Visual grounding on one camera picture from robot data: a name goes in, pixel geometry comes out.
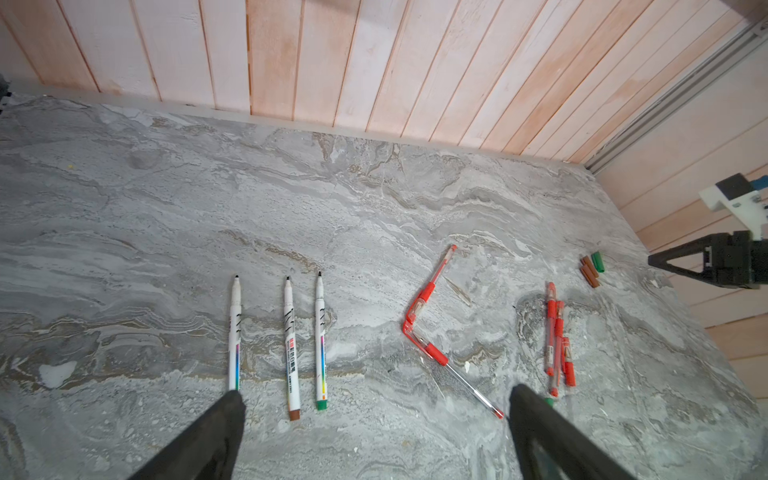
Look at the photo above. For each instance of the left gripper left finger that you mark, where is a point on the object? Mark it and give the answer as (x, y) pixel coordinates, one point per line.
(206, 449)

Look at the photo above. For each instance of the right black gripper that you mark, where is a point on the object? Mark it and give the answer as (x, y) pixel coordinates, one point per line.
(730, 260)

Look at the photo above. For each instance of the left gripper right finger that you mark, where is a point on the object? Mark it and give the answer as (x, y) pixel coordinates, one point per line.
(548, 446)

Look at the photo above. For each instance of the red gel pen cluster three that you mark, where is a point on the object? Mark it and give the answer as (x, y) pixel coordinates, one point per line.
(568, 368)

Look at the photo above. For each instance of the red gel pen cluster two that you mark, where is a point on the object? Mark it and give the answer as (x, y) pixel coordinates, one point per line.
(555, 349)

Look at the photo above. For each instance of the red gel pen cluster one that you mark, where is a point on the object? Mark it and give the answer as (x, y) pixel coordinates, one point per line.
(551, 306)

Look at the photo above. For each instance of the red gel pen short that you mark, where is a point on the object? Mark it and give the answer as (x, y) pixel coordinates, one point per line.
(438, 356)

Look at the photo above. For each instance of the red gel pen top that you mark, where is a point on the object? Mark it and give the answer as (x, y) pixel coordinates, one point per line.
(425, 293)

